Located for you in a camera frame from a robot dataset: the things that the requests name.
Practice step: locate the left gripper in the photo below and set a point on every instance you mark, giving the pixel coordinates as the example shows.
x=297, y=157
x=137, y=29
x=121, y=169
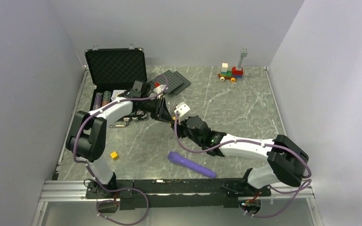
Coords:
x=161, y=110

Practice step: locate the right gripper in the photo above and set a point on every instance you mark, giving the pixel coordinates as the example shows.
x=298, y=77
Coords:
x=179, y=125

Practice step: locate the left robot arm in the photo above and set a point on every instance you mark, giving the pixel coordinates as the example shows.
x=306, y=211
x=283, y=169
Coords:
x=88, y=132

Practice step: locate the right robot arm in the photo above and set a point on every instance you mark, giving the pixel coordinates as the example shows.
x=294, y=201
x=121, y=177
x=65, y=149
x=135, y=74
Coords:
x=286, y=161

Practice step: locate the black poker set case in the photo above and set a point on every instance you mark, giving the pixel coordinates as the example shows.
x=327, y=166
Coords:
x=115, y=68

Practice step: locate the purple flashlight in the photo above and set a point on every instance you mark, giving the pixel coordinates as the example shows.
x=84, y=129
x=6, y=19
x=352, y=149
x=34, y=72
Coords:
x=178, y=159

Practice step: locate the dark grey building baseplate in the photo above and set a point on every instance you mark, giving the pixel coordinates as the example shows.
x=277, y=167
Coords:
x=166, y=78

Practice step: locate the playing cards deck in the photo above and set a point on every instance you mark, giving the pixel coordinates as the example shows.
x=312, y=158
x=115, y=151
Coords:
x=116, y=93

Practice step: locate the small yellow cube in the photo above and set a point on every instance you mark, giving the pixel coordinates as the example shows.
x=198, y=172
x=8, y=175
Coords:
x=114, y=155

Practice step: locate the toy brick train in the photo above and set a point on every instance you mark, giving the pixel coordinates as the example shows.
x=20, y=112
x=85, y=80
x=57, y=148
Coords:
x=236, y=71

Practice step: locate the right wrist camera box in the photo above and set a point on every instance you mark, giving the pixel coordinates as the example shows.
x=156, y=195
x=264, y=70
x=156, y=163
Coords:
x=182, y=110

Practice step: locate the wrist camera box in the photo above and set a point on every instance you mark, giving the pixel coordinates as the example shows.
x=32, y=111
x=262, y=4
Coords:
x=158, y=88
x=182, y=110

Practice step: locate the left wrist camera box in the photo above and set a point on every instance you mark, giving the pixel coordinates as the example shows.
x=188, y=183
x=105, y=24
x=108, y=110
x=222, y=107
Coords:
x=158, y=88

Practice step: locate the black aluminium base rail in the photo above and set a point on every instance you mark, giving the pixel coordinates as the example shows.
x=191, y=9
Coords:
x=162, y=193

